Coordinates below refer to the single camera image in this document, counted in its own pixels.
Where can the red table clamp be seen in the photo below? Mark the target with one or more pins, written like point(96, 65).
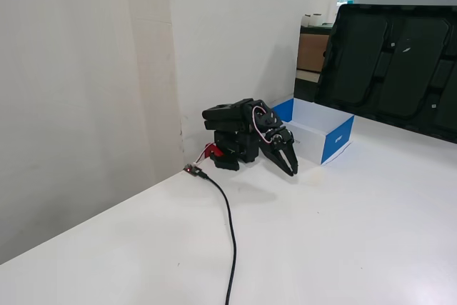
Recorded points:
point(214, 150)

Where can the small controller board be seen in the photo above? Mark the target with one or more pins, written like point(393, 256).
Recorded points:
point(193, 170)

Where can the dark green cabinet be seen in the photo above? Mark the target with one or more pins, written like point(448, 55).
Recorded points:
point(305, 89)

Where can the blue and white cardboard box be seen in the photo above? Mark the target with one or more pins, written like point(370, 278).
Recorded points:
point(335, 142)

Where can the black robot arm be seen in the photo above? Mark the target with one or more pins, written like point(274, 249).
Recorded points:
point(228, 115)

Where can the brown cardboard box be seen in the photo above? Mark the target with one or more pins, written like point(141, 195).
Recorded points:
point(310, 51)

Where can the white cup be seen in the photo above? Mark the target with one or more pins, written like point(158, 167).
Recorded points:
point(307, 20)
point(317, 20)

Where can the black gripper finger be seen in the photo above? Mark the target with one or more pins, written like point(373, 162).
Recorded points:
point(292, 158)
point(276, 161)

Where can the black plastic tray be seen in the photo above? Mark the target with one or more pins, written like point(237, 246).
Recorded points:
point(357, 62)

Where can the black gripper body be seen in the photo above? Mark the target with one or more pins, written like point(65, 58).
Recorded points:
point(279, 143)

